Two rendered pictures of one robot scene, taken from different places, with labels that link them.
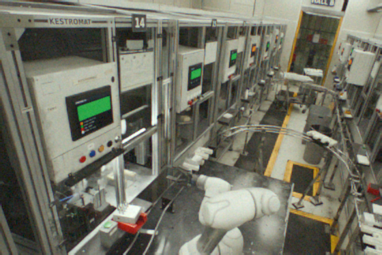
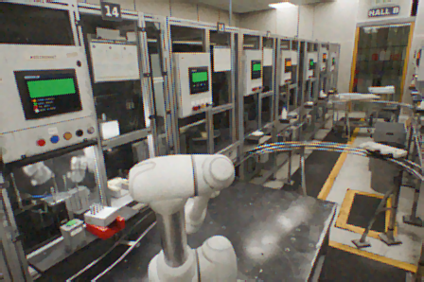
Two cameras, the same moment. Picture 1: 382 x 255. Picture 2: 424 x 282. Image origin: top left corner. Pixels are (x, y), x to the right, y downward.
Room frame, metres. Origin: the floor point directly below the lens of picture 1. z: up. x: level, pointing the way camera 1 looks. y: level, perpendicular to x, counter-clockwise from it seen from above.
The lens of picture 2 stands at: (0.18, -0.43, 1.74)
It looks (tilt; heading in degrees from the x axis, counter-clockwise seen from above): 17 degrees down; 21
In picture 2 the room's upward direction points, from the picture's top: 2 degrees counter-clockwise
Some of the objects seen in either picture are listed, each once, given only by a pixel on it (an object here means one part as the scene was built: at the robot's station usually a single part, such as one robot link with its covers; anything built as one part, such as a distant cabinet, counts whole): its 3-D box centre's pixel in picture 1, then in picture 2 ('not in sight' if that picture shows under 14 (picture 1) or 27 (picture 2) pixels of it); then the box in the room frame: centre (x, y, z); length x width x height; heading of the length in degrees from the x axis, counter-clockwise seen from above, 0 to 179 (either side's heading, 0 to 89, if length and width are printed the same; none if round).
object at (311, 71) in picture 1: (310, 84); (379, 105); (7.95, -1.93, 0.48); 0.84 x 0.58 x 0.97; 176
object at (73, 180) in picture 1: (97, 163); (60, 149); (1.04, 0.67, 1.37); 0.36 x 0.04 x 0.04; 168
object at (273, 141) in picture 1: (276, 117); (335, 144); (5.92, -0.86, 0.01); 5.85 x 0.59 x 0.01; 168
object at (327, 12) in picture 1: (312, 51); (378, 69); (9.37, -2.04, 1.31); 1.36 x 0.10 x 2.62; 78
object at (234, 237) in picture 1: (228, 243); (217, 260); (1.15, -0.05, 0.85); 0.18 x 0.16 x 0.22; 120
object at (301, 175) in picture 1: (301, 178); (367, 211); (3.35, -1.07, 0.01); 1.00 x 0.55 x 0.01; 168
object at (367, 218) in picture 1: (372, 219); not in sight; (1.51, -1.08, 0.92); 0.13 x 0.10 x 0.09; 78
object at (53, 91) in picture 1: (67, 113); (33, 98); (1.07, 0.80, 1.60); 0.42 x 0.29 x 0.46; 168
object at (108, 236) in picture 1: (107, 232); (72, 234); (0.98, 0.62, 0.97); 0.08 x 0.08 x 0.12; 78
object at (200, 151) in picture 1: (198, 159); not in sight; (2.08, 0.33, 0.84); 0.36 x 0.14 x 0.10; 168
